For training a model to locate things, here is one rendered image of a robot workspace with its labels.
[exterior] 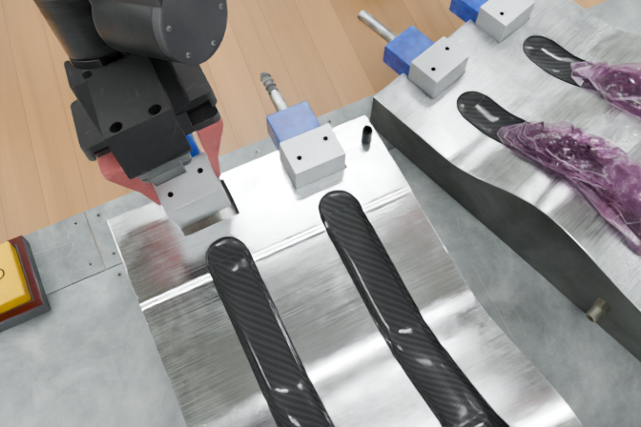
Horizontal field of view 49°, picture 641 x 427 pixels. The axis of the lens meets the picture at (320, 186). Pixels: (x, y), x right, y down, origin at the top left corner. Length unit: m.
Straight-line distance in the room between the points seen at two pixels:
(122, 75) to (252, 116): 0.34
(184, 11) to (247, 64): 0.42
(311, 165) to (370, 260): 0.10
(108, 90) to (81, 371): 0.32
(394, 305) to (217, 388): 0.16
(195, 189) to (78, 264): 0.20
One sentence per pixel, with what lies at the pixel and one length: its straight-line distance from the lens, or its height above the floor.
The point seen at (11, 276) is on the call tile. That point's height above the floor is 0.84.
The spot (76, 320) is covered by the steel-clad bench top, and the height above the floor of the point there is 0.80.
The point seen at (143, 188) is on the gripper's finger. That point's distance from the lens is 0.57.
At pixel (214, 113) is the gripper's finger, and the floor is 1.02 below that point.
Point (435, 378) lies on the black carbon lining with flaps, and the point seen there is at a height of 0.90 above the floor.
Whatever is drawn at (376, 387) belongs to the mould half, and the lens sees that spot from 0.58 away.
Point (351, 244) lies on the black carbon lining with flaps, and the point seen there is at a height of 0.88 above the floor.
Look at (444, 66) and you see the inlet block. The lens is 0.74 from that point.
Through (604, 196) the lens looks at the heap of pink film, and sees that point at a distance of 0.68.
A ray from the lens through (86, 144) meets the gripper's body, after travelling 0.53.
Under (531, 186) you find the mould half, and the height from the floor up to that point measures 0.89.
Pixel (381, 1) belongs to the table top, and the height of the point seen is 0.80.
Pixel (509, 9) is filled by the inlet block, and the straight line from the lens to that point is 0.81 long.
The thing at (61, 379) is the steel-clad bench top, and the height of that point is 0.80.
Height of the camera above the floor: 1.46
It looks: 62 degrees down
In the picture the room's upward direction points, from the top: 2 degrees clockwise
